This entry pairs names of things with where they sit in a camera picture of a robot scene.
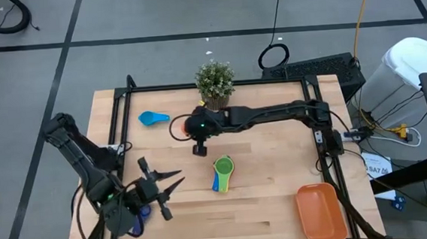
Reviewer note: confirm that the black side table frame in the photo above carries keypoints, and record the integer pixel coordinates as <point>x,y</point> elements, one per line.
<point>409,173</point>

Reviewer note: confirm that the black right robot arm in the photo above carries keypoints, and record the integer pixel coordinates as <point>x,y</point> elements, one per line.
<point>273,112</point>

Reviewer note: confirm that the orange plastic basket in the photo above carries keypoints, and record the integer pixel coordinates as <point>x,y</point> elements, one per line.
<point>320,213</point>

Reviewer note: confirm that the white paper label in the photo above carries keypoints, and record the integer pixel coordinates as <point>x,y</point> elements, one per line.
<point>377,168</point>

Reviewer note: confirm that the small blue object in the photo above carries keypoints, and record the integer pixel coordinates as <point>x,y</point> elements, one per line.
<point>398,201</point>

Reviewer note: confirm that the black computer case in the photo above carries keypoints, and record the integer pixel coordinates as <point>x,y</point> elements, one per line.
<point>319,70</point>

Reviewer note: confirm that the black metal table frame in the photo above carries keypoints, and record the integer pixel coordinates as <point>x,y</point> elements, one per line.
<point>158,88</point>

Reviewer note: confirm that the yellow tape tag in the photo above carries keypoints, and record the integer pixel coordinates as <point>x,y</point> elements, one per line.
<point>201,103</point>

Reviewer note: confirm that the green measuring cup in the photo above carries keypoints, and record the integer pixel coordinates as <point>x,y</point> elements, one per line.
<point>224,165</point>

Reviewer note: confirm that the cyan measuring cup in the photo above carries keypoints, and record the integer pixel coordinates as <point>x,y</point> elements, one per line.
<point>149,118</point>

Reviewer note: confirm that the potted plant in striped pot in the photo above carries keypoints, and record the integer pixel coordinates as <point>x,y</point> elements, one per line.
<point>214,78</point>

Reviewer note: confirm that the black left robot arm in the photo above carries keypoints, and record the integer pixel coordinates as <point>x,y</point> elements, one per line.
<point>85,166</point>

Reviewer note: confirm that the small navy measuring cup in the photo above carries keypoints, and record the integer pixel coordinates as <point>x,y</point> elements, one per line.
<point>145,211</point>

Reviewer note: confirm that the silver mounting plate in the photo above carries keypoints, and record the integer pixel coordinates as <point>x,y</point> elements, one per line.
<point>318,136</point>

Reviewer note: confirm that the white plastic bin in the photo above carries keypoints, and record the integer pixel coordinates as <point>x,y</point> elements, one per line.
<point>413,60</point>

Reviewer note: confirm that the medium blue measuring cup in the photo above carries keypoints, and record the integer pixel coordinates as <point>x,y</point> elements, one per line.
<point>214,185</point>

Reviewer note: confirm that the yellow measuring cup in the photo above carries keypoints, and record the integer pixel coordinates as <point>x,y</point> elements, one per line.
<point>219,183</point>

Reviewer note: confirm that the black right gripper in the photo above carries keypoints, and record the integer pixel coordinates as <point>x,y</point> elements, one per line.
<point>204,125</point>

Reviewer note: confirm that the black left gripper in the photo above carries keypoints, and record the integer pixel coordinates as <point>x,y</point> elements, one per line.
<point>147,192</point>

